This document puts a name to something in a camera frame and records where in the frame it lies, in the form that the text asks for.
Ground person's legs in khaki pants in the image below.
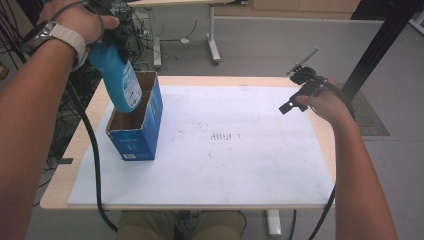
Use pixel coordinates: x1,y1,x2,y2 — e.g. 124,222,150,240
115,209,248,240

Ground thin grey cable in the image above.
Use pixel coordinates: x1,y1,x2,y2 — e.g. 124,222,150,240
49,0,106,46

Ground thin black cable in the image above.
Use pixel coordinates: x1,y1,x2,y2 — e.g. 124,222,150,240
307,184,337,240

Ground thick black cable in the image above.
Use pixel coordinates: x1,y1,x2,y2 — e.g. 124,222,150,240
68,78,119,233

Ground blue cardboard box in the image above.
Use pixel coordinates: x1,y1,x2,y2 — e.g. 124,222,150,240
105,70,164,162

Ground bundle of black cables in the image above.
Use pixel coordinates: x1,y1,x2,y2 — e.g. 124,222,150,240
43,63,103,188

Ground black metal post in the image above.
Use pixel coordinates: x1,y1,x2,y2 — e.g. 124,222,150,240
341,0,424,101

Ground white table leg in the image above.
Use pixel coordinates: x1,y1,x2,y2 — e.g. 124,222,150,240
265,209,283,239

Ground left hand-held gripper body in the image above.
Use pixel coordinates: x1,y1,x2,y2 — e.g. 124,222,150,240
83,0,143,65

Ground person's left hand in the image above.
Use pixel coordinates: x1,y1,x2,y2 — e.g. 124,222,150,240
38,0,120,46

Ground blue plastic bottle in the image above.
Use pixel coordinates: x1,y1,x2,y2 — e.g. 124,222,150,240
89,41,144,114

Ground white desk frame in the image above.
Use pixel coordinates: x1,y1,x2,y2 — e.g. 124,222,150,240
128,0,250,67

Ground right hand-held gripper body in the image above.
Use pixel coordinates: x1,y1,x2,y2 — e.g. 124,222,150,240
286,46,331,98

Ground white paper sheet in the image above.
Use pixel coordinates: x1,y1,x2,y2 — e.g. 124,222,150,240
67,84,335,206

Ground wristwatch with white strap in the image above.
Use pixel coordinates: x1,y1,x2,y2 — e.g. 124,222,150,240
21,20,89,72

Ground person's right hand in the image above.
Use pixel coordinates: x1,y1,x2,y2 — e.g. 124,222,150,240
294,78,355,127

